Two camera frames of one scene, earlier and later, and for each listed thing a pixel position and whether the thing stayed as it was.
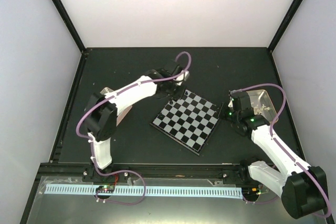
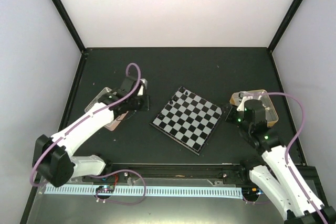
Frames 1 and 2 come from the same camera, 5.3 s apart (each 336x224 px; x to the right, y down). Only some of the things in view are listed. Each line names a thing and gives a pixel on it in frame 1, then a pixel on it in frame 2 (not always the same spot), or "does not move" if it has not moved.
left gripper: [179, 95] → [146, 106]
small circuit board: [103, 189] does not move
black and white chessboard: [189, 120] does not move
